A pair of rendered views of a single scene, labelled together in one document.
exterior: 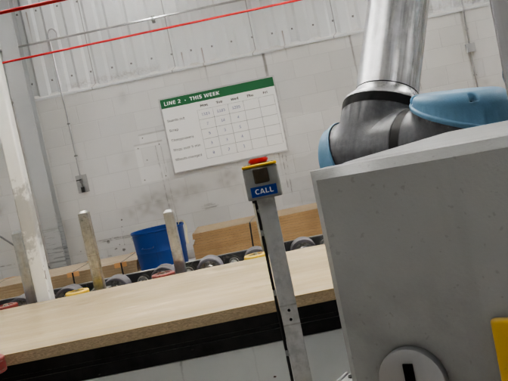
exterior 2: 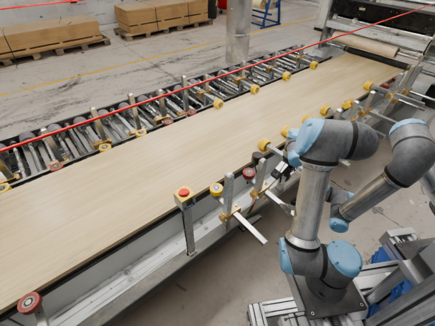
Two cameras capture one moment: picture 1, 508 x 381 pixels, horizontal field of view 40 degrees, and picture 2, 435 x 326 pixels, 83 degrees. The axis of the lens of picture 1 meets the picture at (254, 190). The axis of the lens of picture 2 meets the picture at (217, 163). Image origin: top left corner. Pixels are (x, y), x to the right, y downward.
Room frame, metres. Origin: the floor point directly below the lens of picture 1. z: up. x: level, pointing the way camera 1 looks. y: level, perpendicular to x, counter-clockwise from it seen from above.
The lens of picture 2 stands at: (0.82, 0.32, 2.03)
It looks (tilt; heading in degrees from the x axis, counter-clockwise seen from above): 43 degrees down; 319
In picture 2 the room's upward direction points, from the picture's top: 1 degrees clockwise
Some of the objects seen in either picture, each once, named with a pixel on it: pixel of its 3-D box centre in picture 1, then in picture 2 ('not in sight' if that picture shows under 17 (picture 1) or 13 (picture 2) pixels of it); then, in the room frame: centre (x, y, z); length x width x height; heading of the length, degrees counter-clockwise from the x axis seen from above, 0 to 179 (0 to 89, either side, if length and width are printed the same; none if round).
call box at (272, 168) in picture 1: (262, 181); (184, 198); (1.42, -0.02, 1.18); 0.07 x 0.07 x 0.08; 89
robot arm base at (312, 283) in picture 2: not in sight; (329, 276); (0.83, -0.26, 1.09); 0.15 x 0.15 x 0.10
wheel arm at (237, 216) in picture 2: not in sight; (237, 217); (1.37, -0.32, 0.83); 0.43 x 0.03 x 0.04; 179
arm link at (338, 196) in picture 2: not in sight; (340, 200); (0.99, -0.60, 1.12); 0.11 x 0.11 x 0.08; 28
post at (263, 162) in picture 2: not in sight; (257, 187); (1.41, -0.53, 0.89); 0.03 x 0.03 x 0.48; 89
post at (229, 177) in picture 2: not in sight; (227, 203); (1.42, -0.28, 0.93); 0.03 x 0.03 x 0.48; 89
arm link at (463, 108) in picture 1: (463, 141); (338, 262); (0.84, -0.26, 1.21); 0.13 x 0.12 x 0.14; 41
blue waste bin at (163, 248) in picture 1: (165, 259); not in sight; (7.11, 1.03, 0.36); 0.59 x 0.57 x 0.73; 178
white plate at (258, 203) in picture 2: not in sight; (254, 206); (1.39, -0.50, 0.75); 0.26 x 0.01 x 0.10; 89
